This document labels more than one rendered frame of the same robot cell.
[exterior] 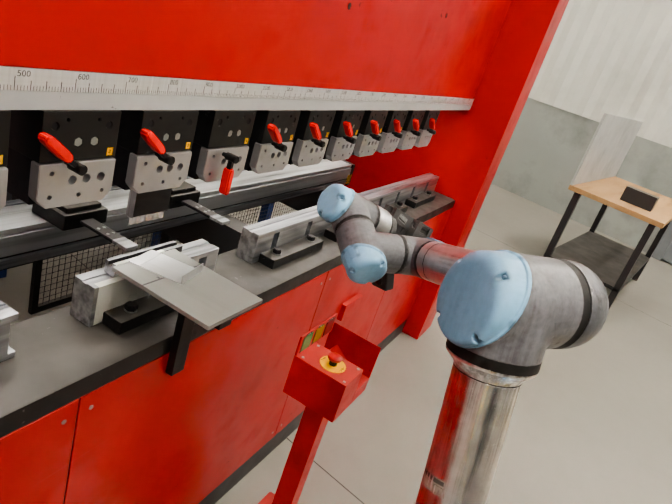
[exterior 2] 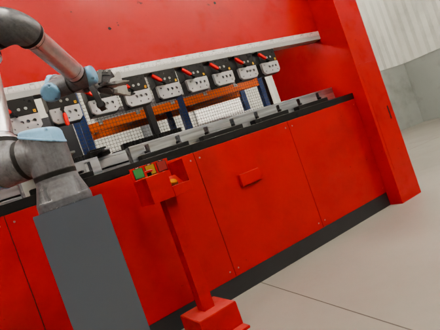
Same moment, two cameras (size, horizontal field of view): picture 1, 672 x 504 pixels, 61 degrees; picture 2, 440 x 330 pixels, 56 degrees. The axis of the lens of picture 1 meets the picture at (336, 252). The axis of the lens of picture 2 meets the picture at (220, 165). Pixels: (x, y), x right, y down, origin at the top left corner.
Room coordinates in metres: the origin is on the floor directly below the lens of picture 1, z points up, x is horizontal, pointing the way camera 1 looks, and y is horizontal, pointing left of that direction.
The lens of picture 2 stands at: (-0.05, -1.43, 0.76)
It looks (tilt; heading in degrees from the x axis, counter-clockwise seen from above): 1 degrees down; 36
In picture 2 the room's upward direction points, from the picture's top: 19 degrees counter-clockwise
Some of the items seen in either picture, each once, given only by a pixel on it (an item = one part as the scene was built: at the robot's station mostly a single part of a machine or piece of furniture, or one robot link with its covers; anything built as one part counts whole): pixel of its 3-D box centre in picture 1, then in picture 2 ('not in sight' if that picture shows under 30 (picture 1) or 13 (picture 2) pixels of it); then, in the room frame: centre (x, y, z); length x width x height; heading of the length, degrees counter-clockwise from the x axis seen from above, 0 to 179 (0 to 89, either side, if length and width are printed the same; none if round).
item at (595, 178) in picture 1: (626, 210); not in sight; (5.27, -2.42, 0.75); 1.80 x 0.75 x 1.50; 149
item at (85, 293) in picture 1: (152, 277); (61, 177); (1.16, 0.39, 0.92); 0.39 x 0.06 x 0.10; 158
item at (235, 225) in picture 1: (184, 217); not in sight; (1.81, 0.54, 0.81); 0.64 x 0.08 x 0.14; 68
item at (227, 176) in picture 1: (226, 173); (64, 116); (1.23, 0.29, 1.20); 0.04 x 0.02 x 0.10; 68
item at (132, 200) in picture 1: (149, 201); not in sight; (1.11, 0.41, 1.13); 0.10 x 0.02 x 0.10; 158
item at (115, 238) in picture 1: (92, 220); not in sight; (1.17, 0.56, 1.01); 0.26 x 0.12 x 0.05; 68
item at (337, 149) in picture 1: (337, 131); (164, 85); (1.83, 0.12, 1.26); 0.15 x 0.09 x 0.17; 158
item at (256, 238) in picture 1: (367, 204); (246, 120); (2.28, -0.06, 0.92); 1.68 x 0.06 x 0.10; 158
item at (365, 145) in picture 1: (363, 129); (192, 79); (2.01, 0.04, 1.26); 0.15 x 0.09 x 0.17; 158
